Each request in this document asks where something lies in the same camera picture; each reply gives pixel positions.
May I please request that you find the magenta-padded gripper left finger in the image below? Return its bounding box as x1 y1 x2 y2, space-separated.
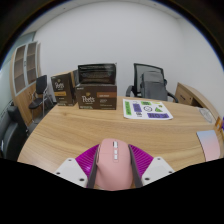
53 143 101 188

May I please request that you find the open black box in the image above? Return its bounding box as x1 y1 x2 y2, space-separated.
77 62 118 86

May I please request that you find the wooden side desk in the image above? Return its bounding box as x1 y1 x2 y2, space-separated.
174 82 221 118

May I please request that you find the pink computer mouse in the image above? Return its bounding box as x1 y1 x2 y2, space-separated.
94 138 134 192

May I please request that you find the black leather sofa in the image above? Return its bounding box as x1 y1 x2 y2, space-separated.
0 105 29 161

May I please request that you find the clear bag with round logo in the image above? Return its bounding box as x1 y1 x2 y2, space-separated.
198 107 216 124

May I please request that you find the pink and blue mouse pad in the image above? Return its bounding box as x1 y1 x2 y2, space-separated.
195 129 222 162

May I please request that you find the small orange cardboard box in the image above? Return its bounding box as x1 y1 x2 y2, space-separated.
214 116 224 131

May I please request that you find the wooden shelf cabinet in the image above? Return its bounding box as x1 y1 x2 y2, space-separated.
9 40 43 118

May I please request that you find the black visitor chair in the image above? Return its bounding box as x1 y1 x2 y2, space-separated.
28 74 54 119

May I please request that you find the black mesh office chair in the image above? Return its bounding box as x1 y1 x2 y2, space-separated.
125 62 180 104

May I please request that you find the white sticker sheet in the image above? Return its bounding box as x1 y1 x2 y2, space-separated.
122 98 174 121

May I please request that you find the grey backpack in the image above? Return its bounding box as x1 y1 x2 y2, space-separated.
139 70 168 102

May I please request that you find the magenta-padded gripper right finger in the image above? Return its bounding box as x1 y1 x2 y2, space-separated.
128 143 176 188

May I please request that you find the wide brown coffee box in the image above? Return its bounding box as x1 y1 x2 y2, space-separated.
75 83 118 111

